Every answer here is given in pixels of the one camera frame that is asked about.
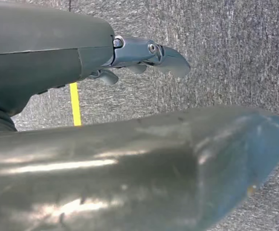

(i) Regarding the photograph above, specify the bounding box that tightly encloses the yellow tape square outline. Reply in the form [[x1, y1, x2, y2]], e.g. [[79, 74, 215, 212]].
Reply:
[[69, 82, 82, 127]]

